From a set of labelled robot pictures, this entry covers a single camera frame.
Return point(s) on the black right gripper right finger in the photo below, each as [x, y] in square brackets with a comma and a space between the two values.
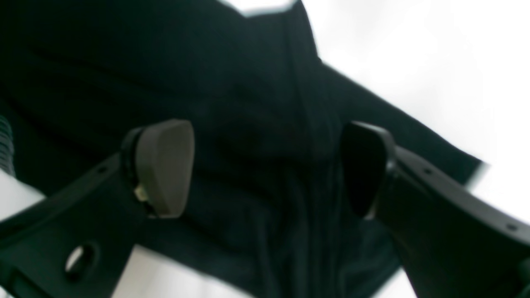
[450, 243]

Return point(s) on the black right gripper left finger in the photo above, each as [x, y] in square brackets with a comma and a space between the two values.
[77, 243]

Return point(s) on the black printed T-shirt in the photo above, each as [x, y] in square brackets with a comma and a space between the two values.
[267, 210]

